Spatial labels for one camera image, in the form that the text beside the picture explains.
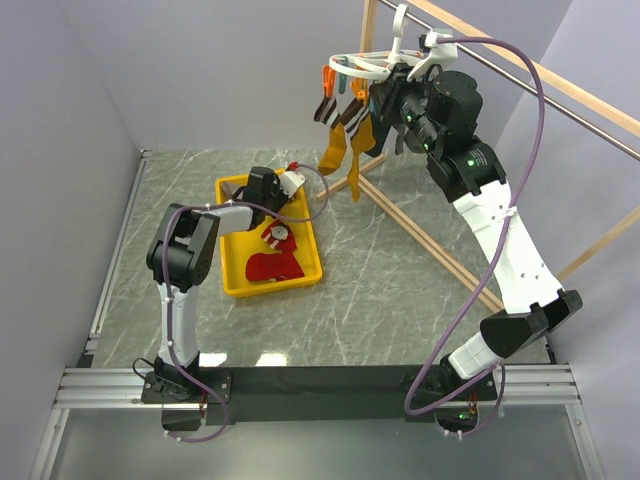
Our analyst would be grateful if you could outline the yellow plastic tray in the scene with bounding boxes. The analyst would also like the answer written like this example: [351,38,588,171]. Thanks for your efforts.
[214,172,324,300]

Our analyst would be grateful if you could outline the grey sock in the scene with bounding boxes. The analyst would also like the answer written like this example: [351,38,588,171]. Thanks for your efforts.
[220,181,245,199]

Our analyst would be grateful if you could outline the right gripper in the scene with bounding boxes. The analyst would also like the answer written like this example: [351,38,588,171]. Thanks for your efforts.
[369,62,442,154]

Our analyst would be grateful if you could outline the mustard yellow sock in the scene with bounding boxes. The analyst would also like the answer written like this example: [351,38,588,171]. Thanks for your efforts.
[340,99,376,202]
[313,96,347,175]

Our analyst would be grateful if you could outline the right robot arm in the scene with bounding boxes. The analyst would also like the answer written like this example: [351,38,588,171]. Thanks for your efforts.
[370,63,583,399]

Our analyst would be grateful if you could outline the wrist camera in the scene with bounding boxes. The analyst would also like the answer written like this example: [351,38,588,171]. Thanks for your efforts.
[407,29,458,81]
[278,162,306,199]

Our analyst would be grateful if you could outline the white round clip hanger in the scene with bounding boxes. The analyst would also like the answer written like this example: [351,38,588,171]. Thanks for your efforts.
[322,1,424,100]

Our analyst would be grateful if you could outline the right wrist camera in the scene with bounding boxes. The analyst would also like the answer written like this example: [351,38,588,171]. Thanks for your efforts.
[407,29,458,81]

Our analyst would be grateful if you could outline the navy blue hanging sock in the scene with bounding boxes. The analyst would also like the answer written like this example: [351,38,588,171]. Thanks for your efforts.
[369,118,404,157]

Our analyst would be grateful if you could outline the metal hanging rod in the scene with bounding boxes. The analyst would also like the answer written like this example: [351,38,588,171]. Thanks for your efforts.
[382,0,640,161]

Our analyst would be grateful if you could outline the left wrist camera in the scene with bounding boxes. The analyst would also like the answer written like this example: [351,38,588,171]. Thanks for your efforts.
[278,162,306,199]

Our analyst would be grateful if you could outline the black base bar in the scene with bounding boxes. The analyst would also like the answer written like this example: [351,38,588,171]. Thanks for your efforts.
[141,365,505,432]

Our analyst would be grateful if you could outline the wooden rack frame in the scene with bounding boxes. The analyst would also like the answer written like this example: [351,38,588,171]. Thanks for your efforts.
[315,0,640,311]

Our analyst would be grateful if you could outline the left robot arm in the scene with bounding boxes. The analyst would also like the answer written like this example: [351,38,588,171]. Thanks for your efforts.
[146,166,306,402]

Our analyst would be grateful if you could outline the aluminium rail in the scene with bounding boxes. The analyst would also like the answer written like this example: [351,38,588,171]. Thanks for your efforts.
[29,147,151,480]

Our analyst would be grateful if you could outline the red white patterned sock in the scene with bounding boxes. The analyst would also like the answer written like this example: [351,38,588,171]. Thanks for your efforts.
[260,220,297,252]

